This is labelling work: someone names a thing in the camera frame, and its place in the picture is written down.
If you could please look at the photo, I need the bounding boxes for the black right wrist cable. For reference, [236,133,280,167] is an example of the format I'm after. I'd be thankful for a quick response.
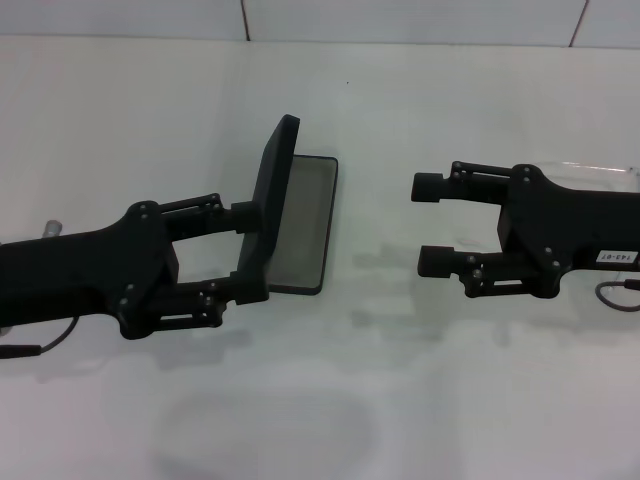
[596,280,640,312]

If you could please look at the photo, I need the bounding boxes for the black glasses case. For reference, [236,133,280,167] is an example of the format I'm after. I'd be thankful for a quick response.
[237,114,340,306]

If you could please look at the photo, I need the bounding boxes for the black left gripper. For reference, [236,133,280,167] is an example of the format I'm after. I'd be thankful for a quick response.
[0,193,261,342]

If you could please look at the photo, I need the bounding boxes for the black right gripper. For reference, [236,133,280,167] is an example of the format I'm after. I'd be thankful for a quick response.
[412,160,640,301]

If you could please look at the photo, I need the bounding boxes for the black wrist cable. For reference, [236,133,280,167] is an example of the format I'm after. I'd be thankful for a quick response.
[596,280,640,312]
[0,317,80,359]

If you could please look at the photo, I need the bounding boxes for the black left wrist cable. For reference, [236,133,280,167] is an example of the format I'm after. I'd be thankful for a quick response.
[0,317,80,359]

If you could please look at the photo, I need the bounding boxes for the clear white glasses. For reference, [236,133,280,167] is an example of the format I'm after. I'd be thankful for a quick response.
[452,158,640,301]

